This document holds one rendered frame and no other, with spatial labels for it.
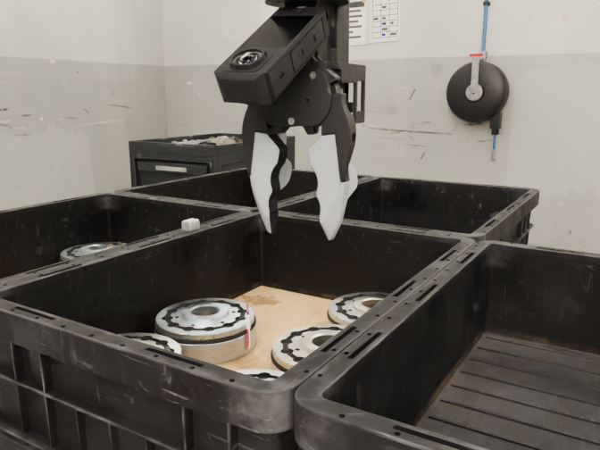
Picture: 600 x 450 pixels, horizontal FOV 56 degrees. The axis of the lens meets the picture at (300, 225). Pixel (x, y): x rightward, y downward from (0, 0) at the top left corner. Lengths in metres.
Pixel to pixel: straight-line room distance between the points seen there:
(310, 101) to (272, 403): 0.26
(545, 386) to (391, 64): 3.55
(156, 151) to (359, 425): 2.13
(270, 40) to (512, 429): 0.35
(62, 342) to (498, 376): 0.38
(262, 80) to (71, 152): 4.06
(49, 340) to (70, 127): 4.03
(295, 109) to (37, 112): 3.84
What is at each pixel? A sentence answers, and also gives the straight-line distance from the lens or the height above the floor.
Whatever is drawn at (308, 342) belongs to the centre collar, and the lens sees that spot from 0.52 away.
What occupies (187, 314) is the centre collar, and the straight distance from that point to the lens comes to 0.59.
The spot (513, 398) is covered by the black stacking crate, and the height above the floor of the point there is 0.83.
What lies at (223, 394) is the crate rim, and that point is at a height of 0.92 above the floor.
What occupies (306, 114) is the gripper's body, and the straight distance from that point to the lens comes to 0.48.
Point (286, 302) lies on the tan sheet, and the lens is 0.72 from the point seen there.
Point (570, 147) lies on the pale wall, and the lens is 3.77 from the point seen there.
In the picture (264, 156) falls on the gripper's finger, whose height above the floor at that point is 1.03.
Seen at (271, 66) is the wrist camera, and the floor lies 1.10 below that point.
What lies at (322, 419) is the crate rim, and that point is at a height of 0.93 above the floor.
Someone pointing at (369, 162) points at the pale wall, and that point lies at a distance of 4.10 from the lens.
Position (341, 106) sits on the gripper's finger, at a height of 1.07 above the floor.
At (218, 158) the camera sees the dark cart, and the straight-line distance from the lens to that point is 2.19.
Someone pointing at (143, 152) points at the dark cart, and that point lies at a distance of 2.42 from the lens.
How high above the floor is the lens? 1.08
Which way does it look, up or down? 13 degrees down
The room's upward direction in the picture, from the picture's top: straight up
